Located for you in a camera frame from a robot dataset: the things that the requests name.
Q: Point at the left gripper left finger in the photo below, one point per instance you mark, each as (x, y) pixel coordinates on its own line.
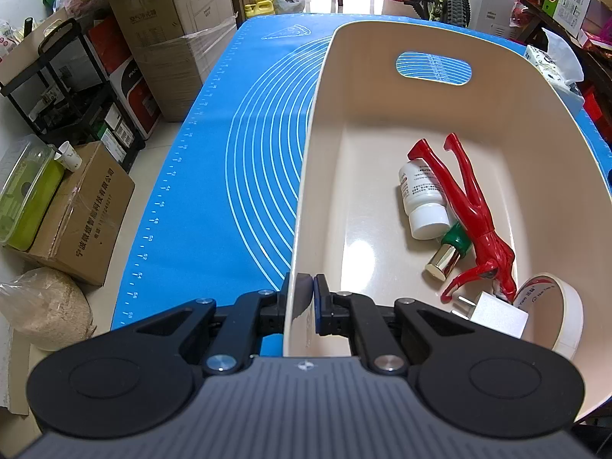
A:
(219, 339)

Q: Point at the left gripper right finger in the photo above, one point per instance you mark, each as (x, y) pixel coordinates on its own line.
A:
(387, 340)

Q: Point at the white power adapter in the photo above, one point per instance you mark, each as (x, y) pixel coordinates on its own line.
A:
(489, 311)

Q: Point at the green gold small bottle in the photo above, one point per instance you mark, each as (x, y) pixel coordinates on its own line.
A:
(454, 246)

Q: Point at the red action figure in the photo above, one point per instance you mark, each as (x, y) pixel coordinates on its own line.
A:
(493, 257)

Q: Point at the white pill bottle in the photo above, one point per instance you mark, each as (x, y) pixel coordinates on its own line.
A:
(424, 202)

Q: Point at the white tape roll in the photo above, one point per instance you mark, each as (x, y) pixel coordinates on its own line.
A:
(555, 314)

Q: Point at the beige plastic storage bin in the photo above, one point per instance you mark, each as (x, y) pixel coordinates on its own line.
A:
(386, 85)

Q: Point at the blue silicone baking mat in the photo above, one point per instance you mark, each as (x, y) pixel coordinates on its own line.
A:
(222, 216)

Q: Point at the floor cardboard box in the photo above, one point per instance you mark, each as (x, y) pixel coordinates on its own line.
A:
(80, 228)

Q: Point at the bag of grain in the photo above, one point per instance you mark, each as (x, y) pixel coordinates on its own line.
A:
(48, 308)

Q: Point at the paper cup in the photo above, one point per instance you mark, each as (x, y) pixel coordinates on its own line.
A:
(67, 157)

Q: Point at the green lidded container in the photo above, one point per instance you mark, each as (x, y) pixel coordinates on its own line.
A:
(30, 178)

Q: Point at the black metal rack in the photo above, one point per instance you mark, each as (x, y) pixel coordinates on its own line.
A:
(56, 83)

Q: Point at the white tissue box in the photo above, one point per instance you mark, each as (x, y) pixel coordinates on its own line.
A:
(559, 65)

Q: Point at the large lower cardboard box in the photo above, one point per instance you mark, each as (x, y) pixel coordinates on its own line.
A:
(176, 44)

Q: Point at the yellow oil jug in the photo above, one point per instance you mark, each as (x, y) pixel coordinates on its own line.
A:
(260, 8)

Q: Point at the green white product box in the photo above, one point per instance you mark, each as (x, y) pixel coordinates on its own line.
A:
(569, 14)

